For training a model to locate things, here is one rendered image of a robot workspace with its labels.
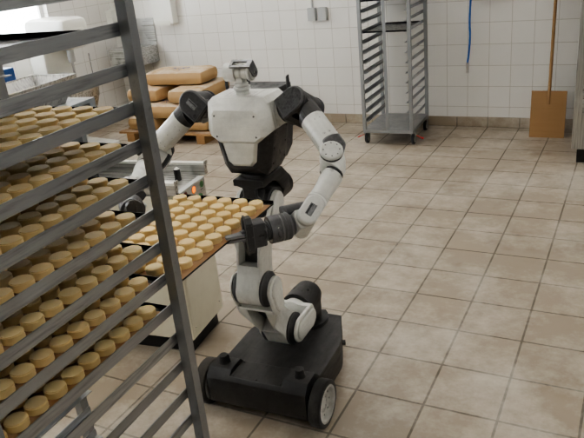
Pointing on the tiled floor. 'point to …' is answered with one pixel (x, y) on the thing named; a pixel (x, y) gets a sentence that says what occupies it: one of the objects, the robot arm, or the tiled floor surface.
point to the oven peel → (548, 102)
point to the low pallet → (184, 135)
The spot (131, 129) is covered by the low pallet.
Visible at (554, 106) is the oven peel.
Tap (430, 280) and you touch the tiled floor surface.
